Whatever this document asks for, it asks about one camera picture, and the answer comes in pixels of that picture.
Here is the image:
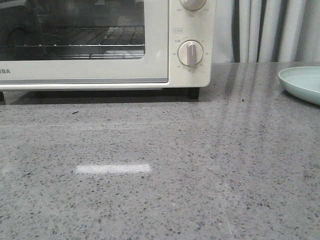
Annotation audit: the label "glass oven door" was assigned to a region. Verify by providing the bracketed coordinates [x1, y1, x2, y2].
[0, 0, 169, 89]

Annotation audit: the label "mint green plate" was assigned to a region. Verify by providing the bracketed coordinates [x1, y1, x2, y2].
[278, 66, 320, 106]

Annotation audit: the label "upper temperature knob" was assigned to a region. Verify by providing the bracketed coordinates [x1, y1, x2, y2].
[180, 0, 206, 11]

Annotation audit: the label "grey white curtain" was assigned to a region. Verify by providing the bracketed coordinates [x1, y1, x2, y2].
[212, 0, 320, 63]

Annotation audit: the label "lower timer knob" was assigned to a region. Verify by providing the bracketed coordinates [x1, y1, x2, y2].
[178, 40, 204, 68]

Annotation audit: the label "cream white toaster oven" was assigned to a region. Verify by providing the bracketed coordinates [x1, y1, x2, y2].
[0, 0, 216, 92]

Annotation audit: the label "metal wire oven rack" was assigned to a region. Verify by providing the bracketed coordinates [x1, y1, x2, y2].
[0, 26, 146, 61]

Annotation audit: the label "black oven foot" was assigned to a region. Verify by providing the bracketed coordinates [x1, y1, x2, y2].
[187, 87, 200, 100]

